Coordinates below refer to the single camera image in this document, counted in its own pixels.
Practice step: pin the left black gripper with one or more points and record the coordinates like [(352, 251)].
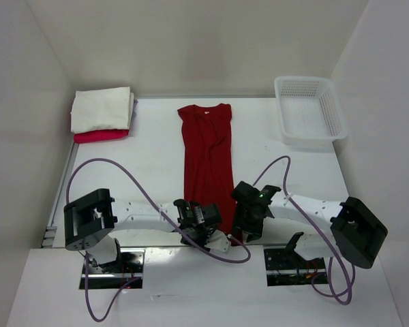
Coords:
[(208, 230)]

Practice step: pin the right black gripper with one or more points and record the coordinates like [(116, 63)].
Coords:
[(255, 231)]

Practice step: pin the dark red t shirt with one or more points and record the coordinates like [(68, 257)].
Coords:
[(208, 177)]

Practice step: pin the lavender t shirt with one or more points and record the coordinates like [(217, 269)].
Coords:
[(135, 103)]

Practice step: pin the pink t shirt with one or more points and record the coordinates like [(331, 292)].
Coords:
[(100, 135)]

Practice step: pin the cream white t shirt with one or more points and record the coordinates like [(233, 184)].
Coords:
[(103, 109)]

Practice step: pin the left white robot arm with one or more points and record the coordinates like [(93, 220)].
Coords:
[(90, 219)]

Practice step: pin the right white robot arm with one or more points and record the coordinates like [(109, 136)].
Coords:
[(345, 229)]

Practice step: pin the white plastic laundry basket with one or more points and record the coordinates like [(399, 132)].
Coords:
[(309, 110)]

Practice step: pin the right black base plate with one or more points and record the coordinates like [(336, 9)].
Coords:
[(287, 269)]

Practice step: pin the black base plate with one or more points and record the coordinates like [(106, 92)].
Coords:
[(128, 272), (287, 269)]

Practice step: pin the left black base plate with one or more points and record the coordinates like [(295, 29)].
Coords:
[(128, 272)]

